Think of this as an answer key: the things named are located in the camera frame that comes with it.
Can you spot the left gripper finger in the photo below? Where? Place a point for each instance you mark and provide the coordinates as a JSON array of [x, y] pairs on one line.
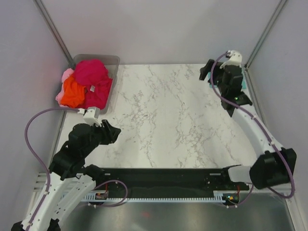
[[113, 134], [105, 125]]

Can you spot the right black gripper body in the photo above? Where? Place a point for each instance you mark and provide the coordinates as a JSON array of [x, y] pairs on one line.
[[222, 87]]

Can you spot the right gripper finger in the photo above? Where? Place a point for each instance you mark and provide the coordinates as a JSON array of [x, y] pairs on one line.
[[217, 72], [206, 69]]

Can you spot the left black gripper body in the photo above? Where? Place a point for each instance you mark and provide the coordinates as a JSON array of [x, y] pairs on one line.
[[98, 137]]

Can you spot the clear plastic bin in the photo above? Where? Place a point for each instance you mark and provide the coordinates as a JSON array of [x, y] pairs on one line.
[[111, 62]]

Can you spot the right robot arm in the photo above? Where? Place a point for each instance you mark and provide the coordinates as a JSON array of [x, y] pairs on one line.
[[274, 164]]

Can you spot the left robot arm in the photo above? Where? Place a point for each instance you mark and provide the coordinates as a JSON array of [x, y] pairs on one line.
[[68, 180]]

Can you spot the orange t shirt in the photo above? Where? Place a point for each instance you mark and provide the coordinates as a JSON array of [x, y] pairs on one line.
[[74, 93]]

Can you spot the magenta t shirt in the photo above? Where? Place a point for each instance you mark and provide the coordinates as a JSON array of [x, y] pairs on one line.
[[93, 75]]

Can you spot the light pink t shirt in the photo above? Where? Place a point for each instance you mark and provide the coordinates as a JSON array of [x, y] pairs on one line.
[[67, 73]]

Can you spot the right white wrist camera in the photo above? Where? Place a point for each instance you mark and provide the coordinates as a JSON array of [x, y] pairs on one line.
[[233, 58]]

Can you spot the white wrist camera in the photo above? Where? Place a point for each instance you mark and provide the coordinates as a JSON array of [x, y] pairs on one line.
[[90, 116], [233, 58]]

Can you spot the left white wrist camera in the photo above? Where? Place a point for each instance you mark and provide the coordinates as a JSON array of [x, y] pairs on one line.
[[90, 116]]

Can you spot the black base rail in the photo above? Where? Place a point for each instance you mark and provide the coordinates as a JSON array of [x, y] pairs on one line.
[[164, 182]]

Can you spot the right aluminium frame post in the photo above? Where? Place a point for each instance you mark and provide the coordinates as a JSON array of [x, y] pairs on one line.
[[269, 26]]

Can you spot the aluminium frame post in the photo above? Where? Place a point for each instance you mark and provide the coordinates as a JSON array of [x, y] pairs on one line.
[[269, 26], [52, 27]]

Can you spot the white slotted cable duct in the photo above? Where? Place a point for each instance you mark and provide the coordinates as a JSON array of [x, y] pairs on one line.
[[94, 198]]

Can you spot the left aluminium frame post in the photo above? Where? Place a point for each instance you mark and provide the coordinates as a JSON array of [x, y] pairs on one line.
[[52, 27]]

